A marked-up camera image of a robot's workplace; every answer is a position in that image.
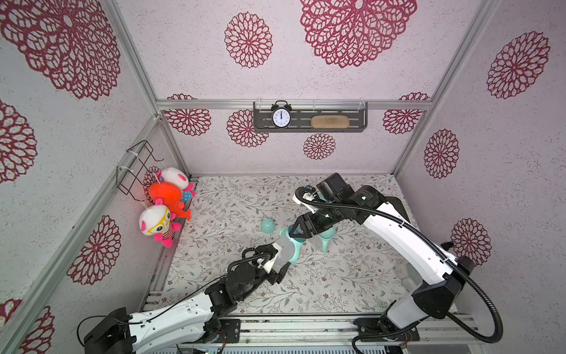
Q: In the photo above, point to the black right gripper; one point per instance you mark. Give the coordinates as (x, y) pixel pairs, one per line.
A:
(303, 226)

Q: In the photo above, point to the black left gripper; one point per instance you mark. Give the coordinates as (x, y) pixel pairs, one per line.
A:
(277, 276)

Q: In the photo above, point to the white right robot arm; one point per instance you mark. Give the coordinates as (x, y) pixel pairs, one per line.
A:
(444, 275)

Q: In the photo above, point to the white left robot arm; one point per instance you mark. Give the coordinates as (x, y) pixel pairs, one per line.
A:
(196, 318)

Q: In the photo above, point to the wooden brush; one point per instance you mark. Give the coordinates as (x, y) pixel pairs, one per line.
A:
(330, 122)

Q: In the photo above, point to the black alarm clock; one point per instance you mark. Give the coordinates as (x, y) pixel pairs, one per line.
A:
(281, 114)

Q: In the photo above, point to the white plush red striped outfit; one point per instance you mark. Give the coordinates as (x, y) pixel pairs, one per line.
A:
(158, 221)

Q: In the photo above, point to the orange plush toy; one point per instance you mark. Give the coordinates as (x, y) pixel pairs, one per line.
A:
(165, 193)

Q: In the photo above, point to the white plush blue polka-dot outfit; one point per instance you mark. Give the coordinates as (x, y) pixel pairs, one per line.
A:
(180, 180)

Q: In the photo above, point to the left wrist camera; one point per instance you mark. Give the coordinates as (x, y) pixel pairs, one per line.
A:
(264, 263)

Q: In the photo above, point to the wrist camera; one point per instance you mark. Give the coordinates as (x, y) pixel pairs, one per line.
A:
(307, 193)
(264, 263)

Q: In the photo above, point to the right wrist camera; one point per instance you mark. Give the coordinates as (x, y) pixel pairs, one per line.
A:
(307, 193)

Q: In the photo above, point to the grey wall shelf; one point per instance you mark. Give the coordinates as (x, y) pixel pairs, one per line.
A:
(300, 122)

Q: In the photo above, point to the black wire basket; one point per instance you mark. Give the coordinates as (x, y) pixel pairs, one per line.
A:
(128, 177)

